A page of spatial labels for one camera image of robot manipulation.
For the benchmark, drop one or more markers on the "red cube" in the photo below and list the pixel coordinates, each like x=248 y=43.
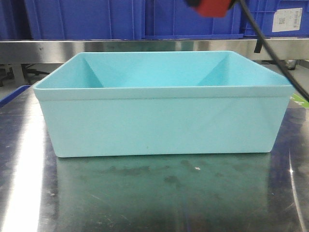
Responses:
x=211 y=8

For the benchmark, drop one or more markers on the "light blue plastic bin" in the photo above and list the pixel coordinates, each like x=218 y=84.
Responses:
x=157 y=103

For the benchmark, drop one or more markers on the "blue crate middle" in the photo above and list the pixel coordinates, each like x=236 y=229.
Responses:
x=174 y=19

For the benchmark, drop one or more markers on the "black tape strip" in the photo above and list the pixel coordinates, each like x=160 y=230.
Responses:
x=258 y=47

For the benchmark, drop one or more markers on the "blue crate left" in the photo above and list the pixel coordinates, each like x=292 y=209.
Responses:
x=71 y=19

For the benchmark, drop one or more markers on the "black caster wheel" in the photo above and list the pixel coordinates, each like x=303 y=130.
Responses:
x=290 y=64

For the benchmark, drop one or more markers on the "blue crate right with label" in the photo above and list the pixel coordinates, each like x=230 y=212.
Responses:
x=263 y=13

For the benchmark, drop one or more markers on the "white paper label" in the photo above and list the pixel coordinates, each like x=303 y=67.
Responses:
x=287 y=20

